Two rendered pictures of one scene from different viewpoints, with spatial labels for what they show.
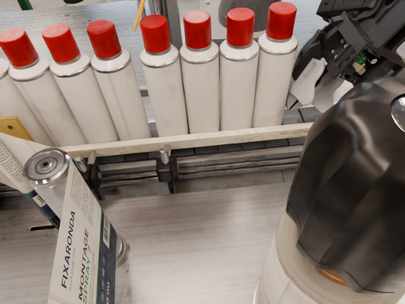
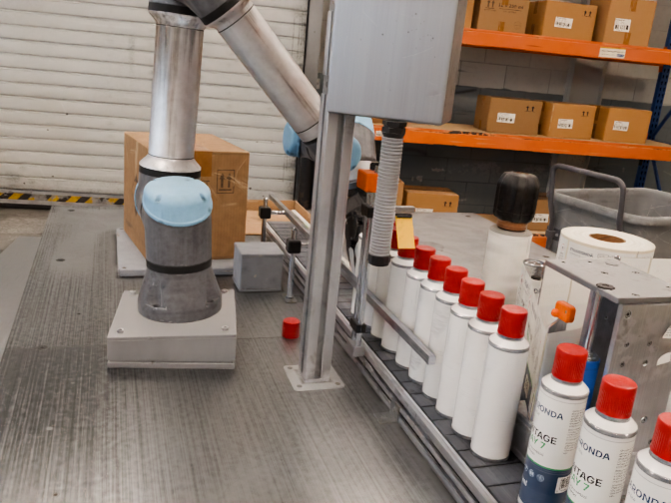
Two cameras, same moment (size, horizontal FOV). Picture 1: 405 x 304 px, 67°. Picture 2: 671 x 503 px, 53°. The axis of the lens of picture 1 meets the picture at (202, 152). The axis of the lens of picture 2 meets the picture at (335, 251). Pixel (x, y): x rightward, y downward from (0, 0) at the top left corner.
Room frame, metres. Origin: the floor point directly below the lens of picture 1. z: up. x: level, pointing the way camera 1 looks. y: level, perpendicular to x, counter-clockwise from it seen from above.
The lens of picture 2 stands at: (0.81, 1.05, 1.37)
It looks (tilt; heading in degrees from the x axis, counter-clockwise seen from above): 16 degrees down; 252
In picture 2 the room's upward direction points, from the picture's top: 5 degrees clockwise
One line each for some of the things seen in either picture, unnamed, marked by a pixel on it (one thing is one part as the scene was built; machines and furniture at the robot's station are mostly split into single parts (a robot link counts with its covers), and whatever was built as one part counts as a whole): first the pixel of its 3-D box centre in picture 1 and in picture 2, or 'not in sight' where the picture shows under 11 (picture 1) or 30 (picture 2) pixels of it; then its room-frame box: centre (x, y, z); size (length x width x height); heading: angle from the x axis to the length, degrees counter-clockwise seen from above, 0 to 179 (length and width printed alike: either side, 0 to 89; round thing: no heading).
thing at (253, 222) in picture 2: not in sight; (268, 216); (0.37, -1.00, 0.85); 0.30 x 0.26 x 0.04; 91
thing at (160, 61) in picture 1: (165, 88); (401, 293); (0.35, 0.05, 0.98); 0.05 x 0.05 x 0.20
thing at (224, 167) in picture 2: not in sight; (183, 193); (0.67, -0.69, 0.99); 0.30 x 0.24 x 0.27; 101
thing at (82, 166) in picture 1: (94, 173); not in sight; (0.28, 0.17, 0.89); 0.06 x 0.03 x 0.12; 1
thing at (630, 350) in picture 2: not in sight; (590, 375); (0.25, 0.42, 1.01); 0.14 x 0.13 x 0.26; 91
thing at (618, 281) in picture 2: not in sight; (615, 278); (0.25, 0.42, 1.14); 0.14 x 0.11 x 0.01; 91
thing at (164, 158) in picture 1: (169, 174); not in sight; (0.27, 0.05, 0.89); 0.03 x 0.03 x 0.12; 1
